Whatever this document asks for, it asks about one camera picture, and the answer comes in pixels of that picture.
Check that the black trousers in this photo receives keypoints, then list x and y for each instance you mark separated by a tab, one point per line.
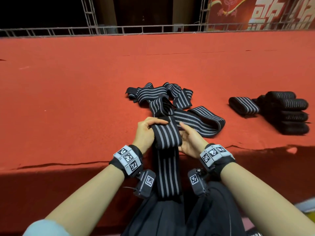
157	218

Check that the red banner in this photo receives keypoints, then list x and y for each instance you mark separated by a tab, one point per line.
261	11

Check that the grey metal stand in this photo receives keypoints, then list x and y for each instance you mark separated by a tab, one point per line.
306	206

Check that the dark brown door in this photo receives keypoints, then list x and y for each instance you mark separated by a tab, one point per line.
142	9

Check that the person's left forearm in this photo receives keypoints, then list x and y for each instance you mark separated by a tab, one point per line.
86	201

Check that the light blue sleeve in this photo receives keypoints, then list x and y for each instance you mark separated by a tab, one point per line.
47	228

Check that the person's left hand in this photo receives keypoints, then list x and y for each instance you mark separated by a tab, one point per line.
143	136

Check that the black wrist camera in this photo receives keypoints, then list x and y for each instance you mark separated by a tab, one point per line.
197	182
145	183

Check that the person's right forearm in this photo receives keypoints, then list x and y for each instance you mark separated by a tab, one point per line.
268	199

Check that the black wristband with marker tags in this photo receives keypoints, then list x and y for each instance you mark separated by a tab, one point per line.
127	160
216	157

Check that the person's right hand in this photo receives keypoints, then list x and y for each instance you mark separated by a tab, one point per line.
193	144

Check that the metal railing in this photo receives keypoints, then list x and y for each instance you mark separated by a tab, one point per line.
147	29

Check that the metal truss column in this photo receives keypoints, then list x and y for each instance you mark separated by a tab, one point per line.
203	13
89	14

